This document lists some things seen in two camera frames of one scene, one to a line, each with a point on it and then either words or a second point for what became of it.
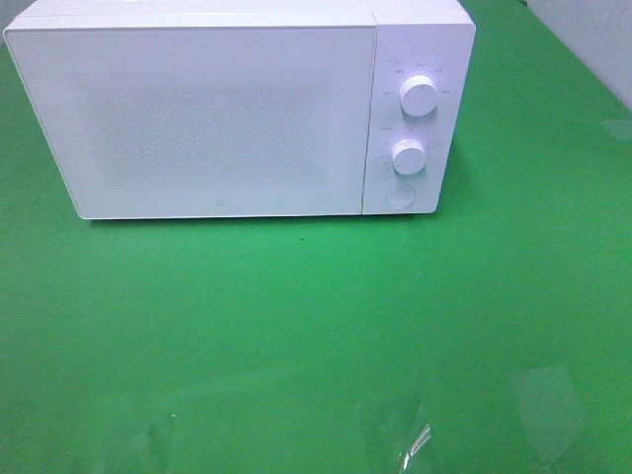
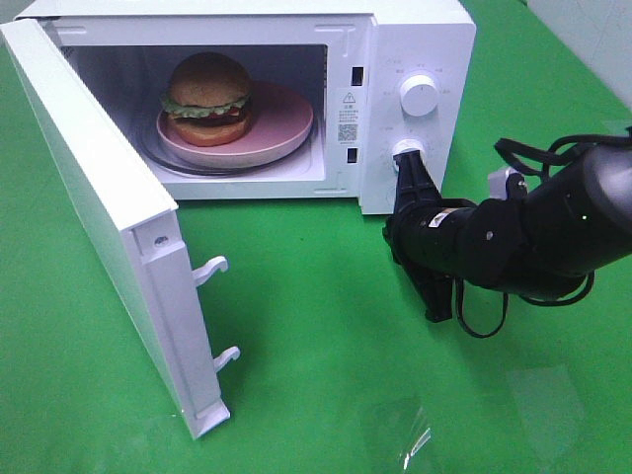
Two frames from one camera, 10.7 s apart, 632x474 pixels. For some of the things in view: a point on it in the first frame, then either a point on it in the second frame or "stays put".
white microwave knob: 418,96 stays put
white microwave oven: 163,121 to 139,227
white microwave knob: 410,157 stays put
